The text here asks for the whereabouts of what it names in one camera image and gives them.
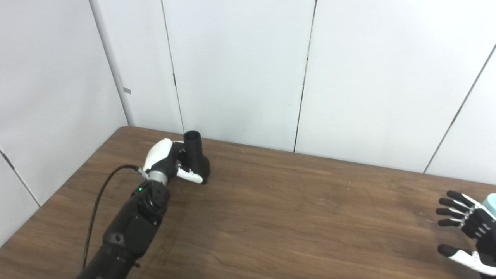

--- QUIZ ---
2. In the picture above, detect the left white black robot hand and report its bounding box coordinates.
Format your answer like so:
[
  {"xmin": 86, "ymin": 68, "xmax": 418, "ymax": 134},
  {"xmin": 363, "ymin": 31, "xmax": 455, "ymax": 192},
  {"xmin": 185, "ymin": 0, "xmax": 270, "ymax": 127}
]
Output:
[{"xmin": 143, "ymin": 138, "xmax": 205, "ymax": 184}]

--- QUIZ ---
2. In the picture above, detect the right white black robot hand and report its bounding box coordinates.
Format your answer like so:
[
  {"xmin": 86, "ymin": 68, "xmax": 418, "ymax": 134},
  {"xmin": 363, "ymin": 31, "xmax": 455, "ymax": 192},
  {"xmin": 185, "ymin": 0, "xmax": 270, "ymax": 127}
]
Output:
[{"xmin": 436, "ymin": 190, "xmax": 496, "ymax": 276}]

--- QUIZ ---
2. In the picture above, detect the light-blue hose piece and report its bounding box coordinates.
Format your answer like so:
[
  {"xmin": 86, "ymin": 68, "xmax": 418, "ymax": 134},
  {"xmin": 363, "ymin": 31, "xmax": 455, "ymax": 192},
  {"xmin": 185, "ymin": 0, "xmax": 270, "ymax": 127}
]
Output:
[{"xmin": 482, "ymin": 193, "xmax": 496, "ymax": 214}]

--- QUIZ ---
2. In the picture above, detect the black funnel-shaped nozzle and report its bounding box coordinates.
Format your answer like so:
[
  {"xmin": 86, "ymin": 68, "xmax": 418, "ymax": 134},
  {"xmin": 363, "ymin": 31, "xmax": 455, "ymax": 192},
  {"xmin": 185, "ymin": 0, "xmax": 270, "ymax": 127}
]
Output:
[{"xmin": 183, "ymin": 131, "xmax": 211, "ymax": 183}]

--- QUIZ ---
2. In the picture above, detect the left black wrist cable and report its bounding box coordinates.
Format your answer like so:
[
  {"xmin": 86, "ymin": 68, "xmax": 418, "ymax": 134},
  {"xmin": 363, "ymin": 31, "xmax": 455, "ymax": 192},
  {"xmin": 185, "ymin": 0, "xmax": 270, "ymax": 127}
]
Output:
[{"xmin": 82, "ymin": 165, "xmax": 147, "ymax": 272}]

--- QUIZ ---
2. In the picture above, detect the white corner post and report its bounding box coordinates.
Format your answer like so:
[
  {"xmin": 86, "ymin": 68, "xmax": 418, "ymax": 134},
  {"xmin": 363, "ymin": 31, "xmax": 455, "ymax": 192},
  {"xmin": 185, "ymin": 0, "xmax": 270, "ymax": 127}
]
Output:
[{"xmin": 88, "ymin": 0, "xmax": 136, "ymax": 126}]

